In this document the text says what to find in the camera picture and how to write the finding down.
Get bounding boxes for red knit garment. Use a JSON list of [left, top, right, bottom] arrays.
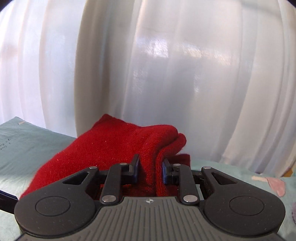
[[22, 114, 190, 197]]

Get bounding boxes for teal mushroom print bedsheet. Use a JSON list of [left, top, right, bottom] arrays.
[[1, 117, 295, 240]]

